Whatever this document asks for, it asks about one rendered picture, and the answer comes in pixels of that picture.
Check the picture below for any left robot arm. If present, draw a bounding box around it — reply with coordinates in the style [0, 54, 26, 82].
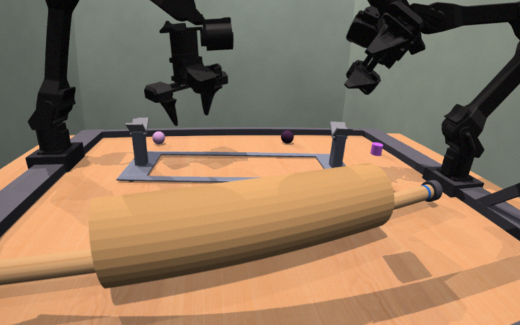
[28, 0, 234, 154]

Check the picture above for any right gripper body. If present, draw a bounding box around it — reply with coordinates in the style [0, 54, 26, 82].
[354, 1, 425, 95]

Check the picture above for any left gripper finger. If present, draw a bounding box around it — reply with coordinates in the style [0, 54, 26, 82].
[200, 85, 222, 115]
[160, 98, 178, 126]

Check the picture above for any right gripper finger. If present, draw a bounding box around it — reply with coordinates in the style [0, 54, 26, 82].
[344, 62, 376, 91]
[366, 13, 413, 55]

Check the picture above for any grey metal rack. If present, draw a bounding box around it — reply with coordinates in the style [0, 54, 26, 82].
[117, 118, 353, 183]

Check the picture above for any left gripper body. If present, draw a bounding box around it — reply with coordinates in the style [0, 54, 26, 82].
[144, 51, 228, 103]

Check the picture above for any brown round bar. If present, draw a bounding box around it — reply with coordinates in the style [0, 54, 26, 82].
[0, 180, 443, 285]

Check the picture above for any purple cylinder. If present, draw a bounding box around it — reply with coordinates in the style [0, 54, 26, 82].
[370, 142, 383, 156]

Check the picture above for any tan paper roll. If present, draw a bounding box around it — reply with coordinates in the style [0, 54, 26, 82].
[89, 163, 395, 288]

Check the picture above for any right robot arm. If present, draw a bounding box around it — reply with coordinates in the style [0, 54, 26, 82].
[346, 0, 520, 181]

